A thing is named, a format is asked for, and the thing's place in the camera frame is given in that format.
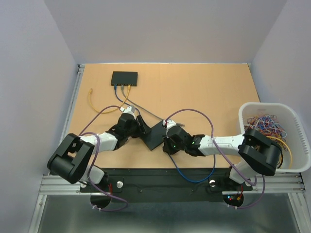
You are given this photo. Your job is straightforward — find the black switch box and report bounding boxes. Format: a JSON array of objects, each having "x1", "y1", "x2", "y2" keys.
[{"x1": 141, "y1": 121, "x2": 166, "y2": 151}]

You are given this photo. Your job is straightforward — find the grey ethernet cable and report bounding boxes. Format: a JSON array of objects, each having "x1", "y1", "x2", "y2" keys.
[{"x1": 121, "y1": 84, "x2": 187, "y2": 127}]

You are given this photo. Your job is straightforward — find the black switch with ports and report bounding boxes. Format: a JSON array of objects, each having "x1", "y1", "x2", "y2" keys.
[{"x1": 111, "y1": 71, "x2": 138, "y2": 86}]

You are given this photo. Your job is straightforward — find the yellow ethernet cable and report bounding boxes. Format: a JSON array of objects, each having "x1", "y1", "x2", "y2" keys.
[{"x1": 87, "y1": 84, "x2": 133, "y2": 114}]

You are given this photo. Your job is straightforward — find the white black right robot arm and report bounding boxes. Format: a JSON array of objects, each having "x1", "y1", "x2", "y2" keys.
[{"x1": 163, "y1": 126, "x2": 282, "y2": 189}]

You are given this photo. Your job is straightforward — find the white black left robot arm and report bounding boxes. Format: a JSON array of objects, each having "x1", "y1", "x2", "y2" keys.
[{"x1": 47, "y1": 113, "x2": 151, "y2": 184}]

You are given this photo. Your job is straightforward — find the white plastic basket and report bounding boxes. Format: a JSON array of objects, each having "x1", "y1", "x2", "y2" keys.
[{"x1": 239, "y1": 102, "x2": 311, "y2": 173}]

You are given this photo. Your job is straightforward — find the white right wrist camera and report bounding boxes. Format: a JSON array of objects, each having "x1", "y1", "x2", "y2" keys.
[{"x1": 162, "y1": 119, "x2": 177, "y2": 132}]

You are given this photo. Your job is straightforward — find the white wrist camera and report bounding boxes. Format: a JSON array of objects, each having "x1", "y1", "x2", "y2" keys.
[
  {"x1": 120, "y1": 105, "x2": 137, "y2": 116},
  {"x1": 162, "y1": 119, "x2": 177, "y2": 132}
]

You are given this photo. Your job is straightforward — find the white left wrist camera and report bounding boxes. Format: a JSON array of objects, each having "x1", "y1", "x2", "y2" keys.
[{"x1": 120, "y1": 105, "x2": 137, "y2": 116}]

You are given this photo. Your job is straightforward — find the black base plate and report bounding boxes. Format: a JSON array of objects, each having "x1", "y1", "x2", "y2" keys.
[{"x1": 78, "y1": 168, "x2": 252, "y2": 207}]

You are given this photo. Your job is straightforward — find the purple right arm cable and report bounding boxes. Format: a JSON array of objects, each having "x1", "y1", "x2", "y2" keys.
[{"x1": 165, "y1": 108, "x2": 265, "y2": 210}]

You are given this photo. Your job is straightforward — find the pile of coloured cables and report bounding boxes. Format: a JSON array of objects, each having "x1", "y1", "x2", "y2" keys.
[{"x1": 244, "y1": 114, "x2": 294, "y2": 169}]

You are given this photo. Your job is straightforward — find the aluminium frame rails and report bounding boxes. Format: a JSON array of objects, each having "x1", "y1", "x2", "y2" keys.
[{"x1": 29, "y1": 63, "x2": 311, "y2": 233}]

